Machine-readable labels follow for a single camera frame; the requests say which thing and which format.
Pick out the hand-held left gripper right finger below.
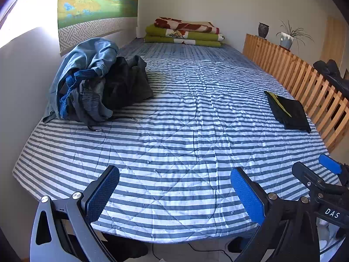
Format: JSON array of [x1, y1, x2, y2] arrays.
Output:
[[230, 167, 321, 262]]

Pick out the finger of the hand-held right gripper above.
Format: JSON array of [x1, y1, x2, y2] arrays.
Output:
[[292, 162, 342, 194], [320, 154, 349, 186]]

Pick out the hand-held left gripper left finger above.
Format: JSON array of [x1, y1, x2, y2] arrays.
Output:
[[29, 165, 120, 262]]

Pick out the faded grey-blue jeans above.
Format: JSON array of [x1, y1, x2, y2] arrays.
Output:
[[64, 79, 113, 122]]

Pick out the light blue jeans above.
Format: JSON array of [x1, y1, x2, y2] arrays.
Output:
[[45, 38, 119, 123]]

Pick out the black shoe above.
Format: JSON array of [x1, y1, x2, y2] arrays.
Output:
[[228, 236, 247, 253]]

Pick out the dark folded garment yellow stripes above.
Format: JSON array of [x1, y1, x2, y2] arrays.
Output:
[[264, 90, 312, 134]]

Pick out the blue white striped quilt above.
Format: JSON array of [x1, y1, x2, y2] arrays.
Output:
[[12, 44, 341, 245]]

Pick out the dark grey knit garment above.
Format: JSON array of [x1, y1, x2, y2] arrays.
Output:
[[102, 55, 154, 112]]

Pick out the dark blue denim garment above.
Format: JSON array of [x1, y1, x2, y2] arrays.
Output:
[[58, 69, 105, 119]]

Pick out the wooden door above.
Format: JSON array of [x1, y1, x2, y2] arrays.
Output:
[[321, 16, 347, 69]]

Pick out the dark ceramic vase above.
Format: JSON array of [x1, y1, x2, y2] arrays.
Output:
[[258, 22, 270, 39]]

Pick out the blue checked bed sheet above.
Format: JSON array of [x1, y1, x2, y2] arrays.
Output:
[[117, 39, 246, 63]]

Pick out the red white floral blanket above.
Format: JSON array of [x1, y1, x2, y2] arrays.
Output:
[[154, 17, 220, 34]]

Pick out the black floor cable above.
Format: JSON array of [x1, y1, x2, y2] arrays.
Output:
[[188, 241, 232, 255]]

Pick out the black clothing on rail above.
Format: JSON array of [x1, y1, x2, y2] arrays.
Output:
[[313, 59, 349, 100]]

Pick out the wooden slatted bed rail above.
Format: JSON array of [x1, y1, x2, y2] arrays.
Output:
[[242, 33, 349, 153]]

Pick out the landscape wall scroll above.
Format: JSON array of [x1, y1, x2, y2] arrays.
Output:
[[58, 0, 140, 55]]

